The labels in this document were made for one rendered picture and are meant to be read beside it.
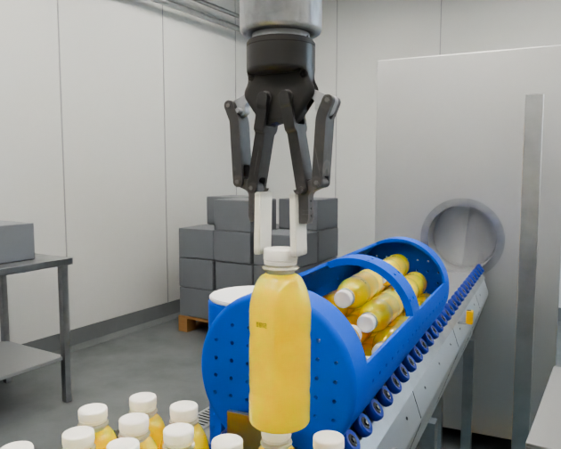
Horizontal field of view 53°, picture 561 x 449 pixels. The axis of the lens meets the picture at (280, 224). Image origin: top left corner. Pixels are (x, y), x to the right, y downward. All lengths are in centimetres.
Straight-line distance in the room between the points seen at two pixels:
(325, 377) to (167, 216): 475
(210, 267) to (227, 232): 36
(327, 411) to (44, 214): 392
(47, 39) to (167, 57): 131
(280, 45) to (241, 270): 416
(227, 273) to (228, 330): 383
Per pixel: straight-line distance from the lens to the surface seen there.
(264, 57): 61
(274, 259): 62
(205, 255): 493
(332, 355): 91
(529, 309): 227
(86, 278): 498
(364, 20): 654
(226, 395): 102
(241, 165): 65
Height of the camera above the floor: 143
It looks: 5 degrees down
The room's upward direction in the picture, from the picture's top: straight up
